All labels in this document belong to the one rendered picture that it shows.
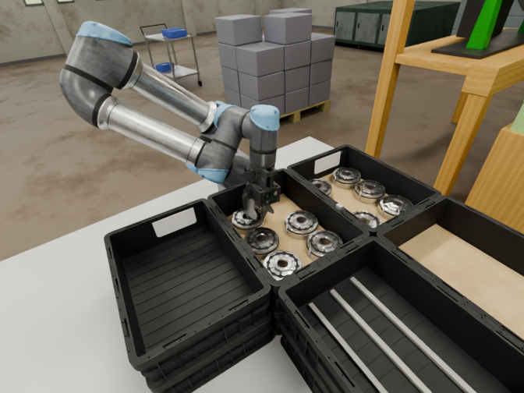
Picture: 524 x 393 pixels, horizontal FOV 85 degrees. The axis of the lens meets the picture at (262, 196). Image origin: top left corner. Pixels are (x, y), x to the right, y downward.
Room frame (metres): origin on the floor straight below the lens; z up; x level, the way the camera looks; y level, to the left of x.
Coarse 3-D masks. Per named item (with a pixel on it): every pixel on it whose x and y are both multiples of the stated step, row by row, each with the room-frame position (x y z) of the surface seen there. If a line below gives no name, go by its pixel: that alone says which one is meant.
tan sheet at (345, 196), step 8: (328, 176) 0.93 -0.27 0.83; (336, 192) 0.82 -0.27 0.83; (344, 192) 0.82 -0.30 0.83; (352, 192) 0.82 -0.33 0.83; (336, 200) 0.77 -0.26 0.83; (344, 200) 0.77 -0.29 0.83; (352, 200) 0.77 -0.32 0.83; (352, 208) 0.73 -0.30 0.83; (360, 208) 0.72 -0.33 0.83; (368, 208) 0.72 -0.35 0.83; (376, 208) 0.72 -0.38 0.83
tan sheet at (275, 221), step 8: (280, 200) 0.79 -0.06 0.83; (288, 200) 0.79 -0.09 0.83; (280, 208) 0.75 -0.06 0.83; (288, 208) 0.75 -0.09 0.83; (296, 208) 0.74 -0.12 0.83; (272, 216) 0.71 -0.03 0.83; (280, 216) 0.71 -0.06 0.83; (264, 224) 0.68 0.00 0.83; (272, 224) 0.67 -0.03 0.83; (280, 224) 0.67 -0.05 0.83; (280, 232) 0.63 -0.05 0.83; (280, 240) 0.60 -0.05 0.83; (288, 240) 0.60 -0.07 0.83; (296, 240) 0.60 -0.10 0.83; (304, 240) 0.59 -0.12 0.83; (280, 248) 0.57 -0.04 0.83; (288, 248) 0.57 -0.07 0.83; (296, 248) 0.57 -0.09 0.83; (304, 248) 0.56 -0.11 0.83; (304, 256) 0.53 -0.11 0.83; (304, 264) 0.50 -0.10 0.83
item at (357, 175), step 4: (340, 168) 0.93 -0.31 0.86; (344, 168) 0.93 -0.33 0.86; (348, 168) 0.93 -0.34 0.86; (352, 168) 0.92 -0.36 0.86; (336, 172) 0.91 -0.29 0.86; (340, 172) 0.90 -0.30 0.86; (356, 172) 0.90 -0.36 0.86; (336, 176) 0.88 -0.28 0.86; (340, 176) 0.87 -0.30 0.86; (356, 176) 0.87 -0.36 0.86; (360, 176) 0.87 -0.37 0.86; (340, 180) 0.85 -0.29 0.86; (344, 180) 0.85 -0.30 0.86; (348, 180) 0.85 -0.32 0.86; (352, 180) 0.84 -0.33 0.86; (356, 180) 0.84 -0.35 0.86
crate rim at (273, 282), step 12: (300, 180) 0.77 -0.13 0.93; (312, 192) 0.70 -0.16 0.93; (216, 204) 0.67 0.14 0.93; (348, 216) 0.58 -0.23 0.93; (360, 228) 0.53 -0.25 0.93; (240, 240) 0.51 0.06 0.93; (360, 240) 0.49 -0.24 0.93; (252, 252) 0.47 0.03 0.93; (336, 252) 0.46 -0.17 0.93; (312, 264) 0.42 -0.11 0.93; (264, 276) 0.40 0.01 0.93; (288, 276) 0.39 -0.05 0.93; (276, 288) 0.37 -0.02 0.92
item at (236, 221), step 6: (240, 210) 0.72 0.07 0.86; (258, 210) 0.71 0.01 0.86; (234, 216) 0.69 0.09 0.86; (258, 216) 0.68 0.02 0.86; (234, 222) 0.66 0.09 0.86; (240, 222) 0.66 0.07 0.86; (246, 222) 0.66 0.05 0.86; (252, 222) 0.65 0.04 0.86; (258, 222) 0.65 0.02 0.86; (246, 228) 0.63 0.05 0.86
